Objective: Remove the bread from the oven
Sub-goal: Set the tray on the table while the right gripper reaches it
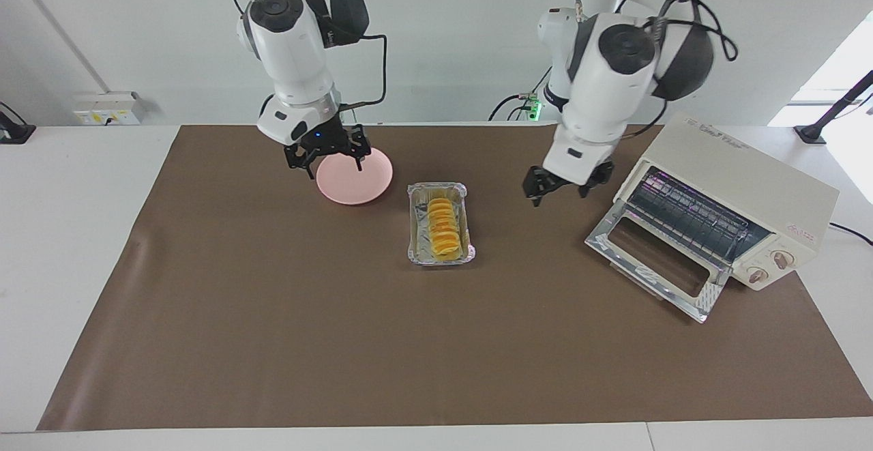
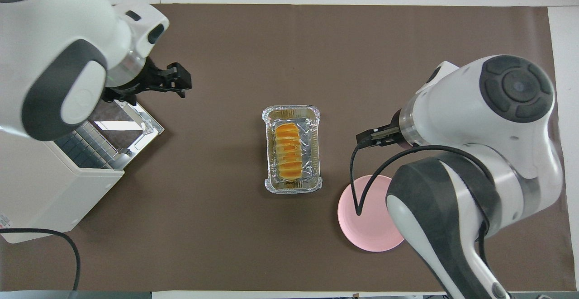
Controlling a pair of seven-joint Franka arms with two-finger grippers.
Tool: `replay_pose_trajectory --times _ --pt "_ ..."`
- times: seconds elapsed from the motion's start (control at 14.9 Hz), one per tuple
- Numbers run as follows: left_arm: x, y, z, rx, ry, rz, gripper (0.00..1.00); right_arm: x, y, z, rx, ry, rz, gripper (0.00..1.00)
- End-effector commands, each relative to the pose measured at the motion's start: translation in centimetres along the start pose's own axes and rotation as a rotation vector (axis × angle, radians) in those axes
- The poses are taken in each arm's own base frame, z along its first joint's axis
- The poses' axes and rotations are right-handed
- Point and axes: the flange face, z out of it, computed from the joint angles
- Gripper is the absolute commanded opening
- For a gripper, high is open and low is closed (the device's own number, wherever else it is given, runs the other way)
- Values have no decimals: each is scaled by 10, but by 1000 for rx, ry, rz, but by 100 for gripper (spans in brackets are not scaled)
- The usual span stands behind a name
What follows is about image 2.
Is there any glass oven door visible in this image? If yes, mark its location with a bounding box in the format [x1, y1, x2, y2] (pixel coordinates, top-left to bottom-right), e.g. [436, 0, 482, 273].
[88, 100, 165, 164]

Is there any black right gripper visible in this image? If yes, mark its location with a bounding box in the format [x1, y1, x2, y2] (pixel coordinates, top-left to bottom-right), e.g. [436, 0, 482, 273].
[356, 110, 410, 148]

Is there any aluminium foil tray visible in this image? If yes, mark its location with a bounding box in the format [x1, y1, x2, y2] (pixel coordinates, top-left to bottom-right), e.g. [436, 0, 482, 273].
[261, 105, 323, 195]

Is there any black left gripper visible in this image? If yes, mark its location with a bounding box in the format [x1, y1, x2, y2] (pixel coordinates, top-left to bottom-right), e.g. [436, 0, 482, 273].
[103, 57, 193, 106]

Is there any cream toaster oven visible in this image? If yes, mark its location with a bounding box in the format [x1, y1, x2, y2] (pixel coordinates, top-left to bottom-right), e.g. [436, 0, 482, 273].
[0, 102, 125, 244]

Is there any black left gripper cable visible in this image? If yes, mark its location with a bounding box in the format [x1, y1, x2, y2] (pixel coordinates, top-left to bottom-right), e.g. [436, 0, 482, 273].
[0, 228, 81, 290]

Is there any golden braided bread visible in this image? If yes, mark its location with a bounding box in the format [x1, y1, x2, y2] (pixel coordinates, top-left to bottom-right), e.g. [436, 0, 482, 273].
[275, 123, 303, 181]

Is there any pink round plate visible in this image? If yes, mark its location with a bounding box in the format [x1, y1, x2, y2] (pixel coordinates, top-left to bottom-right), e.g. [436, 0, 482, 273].
[337, 175, 405, 252]

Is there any brown table mat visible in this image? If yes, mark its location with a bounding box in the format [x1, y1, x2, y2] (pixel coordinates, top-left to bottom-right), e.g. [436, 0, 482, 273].
[0, 4, 577, 292]

